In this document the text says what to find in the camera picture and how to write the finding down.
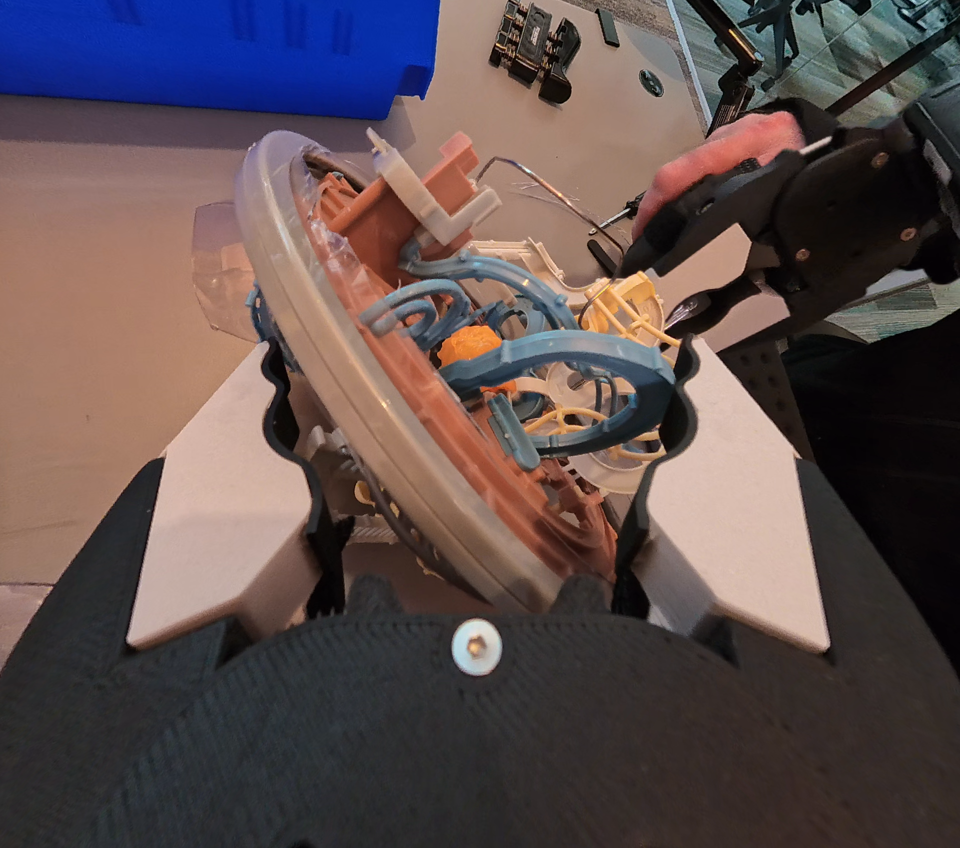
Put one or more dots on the blue storage bin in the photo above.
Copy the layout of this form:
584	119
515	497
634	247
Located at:
187	0

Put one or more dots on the small clear plastic shell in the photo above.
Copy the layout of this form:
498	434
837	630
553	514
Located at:
217	240

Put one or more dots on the person's leg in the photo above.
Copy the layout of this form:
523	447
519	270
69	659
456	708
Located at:
885	450

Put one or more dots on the small black bar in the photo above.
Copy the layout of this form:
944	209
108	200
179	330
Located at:
607	28

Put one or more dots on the marble maze ball toy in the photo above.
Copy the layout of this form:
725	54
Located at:
375	218

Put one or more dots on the person's right hand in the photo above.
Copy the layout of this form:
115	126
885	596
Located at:
720	147

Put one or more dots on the person's right forearm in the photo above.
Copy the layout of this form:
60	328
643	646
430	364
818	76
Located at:
817	120

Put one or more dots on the black plastic device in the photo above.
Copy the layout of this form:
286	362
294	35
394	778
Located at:
532	38

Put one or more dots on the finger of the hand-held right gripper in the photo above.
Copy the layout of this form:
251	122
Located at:
712	259
739	312

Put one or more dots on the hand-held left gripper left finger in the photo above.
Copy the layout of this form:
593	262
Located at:
225	525

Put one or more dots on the black dimpled mat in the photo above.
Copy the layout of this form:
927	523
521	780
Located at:
765	383

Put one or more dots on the black table grommet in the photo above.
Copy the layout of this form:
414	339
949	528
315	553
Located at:
651	83

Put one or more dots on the clear plastic wrapper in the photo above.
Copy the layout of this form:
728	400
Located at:
540	192

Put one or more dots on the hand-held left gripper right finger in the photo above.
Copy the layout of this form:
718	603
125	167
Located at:
742	525

